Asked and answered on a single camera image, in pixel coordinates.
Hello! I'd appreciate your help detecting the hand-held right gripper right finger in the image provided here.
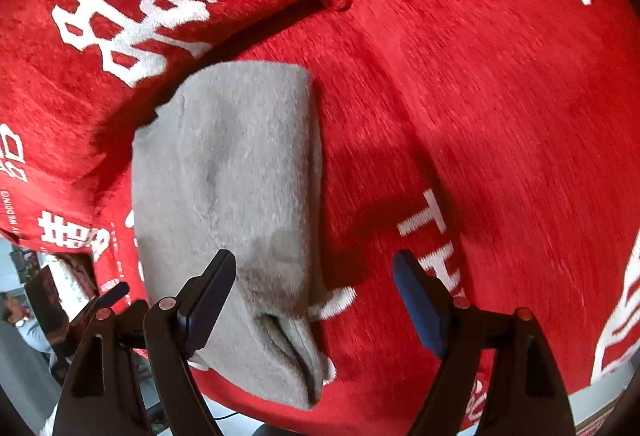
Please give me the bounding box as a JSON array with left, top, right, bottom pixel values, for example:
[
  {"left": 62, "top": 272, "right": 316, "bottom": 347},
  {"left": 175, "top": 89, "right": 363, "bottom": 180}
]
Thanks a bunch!
[{"left": 392, "top": 250, "right": 572, "bottom": 436}]

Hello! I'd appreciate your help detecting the red printed blanket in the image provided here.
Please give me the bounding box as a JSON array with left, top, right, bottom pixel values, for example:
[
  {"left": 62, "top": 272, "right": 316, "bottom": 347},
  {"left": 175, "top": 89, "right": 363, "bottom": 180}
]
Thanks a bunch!
[{"left": 0, "top": 0, "right": 640, "bottom": 432}]

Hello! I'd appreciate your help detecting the black cable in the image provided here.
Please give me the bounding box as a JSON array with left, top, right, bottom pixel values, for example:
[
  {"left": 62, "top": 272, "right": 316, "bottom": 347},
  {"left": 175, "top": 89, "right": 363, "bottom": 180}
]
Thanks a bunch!
[{"left": 212, "top": 408, "right": 251, "bottom": 423}]

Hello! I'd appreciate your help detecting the white patterned cloth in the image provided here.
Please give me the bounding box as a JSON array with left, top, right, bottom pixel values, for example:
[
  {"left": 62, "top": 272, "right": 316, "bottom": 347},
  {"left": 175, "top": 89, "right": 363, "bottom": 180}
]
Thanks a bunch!
[{"left": 42, "top": 253, "right": 98, "bottom": 304}]

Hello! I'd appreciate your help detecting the grey fleece garment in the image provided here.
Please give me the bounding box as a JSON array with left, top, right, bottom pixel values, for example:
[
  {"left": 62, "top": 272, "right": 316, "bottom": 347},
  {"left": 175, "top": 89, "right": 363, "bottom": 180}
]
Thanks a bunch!
[{"left": 129, "top": 61, "right": 338, "bottom": 412}]

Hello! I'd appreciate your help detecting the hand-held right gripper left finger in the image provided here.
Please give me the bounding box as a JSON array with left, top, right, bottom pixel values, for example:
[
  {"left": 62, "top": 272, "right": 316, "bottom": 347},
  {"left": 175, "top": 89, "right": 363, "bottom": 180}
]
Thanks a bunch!
[{"left": 52, "top": 249, "right": 237, "bottom": 436}]

